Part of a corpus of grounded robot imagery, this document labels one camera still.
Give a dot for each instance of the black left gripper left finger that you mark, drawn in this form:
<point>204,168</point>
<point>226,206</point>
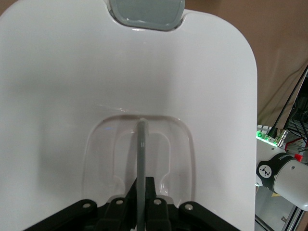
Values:
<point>115,211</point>

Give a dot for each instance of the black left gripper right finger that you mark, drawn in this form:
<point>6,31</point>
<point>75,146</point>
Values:
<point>158,214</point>

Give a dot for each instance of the white plastic box lid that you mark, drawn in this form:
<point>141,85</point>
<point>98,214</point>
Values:
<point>72,72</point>

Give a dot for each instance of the grey lid latch clip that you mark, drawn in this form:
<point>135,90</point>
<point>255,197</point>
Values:
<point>146,12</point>

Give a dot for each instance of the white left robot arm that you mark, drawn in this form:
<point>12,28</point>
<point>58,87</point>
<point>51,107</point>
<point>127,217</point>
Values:
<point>288,178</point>

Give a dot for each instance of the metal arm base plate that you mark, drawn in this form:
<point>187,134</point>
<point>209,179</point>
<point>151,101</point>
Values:
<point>264,142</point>

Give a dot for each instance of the aluminium table frame rail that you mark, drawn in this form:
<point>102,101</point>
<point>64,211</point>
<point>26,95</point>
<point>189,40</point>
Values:
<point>296,216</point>

